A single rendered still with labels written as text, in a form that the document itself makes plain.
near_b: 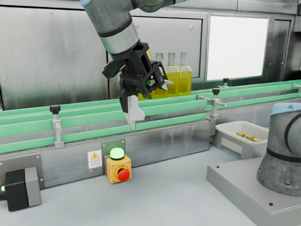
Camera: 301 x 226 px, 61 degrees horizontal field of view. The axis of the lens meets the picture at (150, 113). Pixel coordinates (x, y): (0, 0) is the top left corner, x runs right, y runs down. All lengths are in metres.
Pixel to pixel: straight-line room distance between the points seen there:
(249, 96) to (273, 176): 0.65
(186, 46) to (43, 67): 0.64
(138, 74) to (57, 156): 0.40
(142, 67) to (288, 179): 0.48
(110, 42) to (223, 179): 0.51
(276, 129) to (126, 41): 0.45
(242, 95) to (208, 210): 0.70
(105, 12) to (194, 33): 0.84
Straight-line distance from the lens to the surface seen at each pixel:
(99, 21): 0.50
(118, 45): 0.51
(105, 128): 0.86
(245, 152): 1.01
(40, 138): 0.83
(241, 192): 0.75
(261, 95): 1.41
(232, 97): 1.26
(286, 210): 0.72
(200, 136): 1.04
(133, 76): 0.56
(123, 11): 0.50
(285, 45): 1.83
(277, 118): 0.74
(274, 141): 0.75
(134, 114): 0.60
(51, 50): 1.08
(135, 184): 0.84
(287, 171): 0.76
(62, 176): 0.86
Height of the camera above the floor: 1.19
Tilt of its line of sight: 16 degrees down
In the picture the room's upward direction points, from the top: straight up
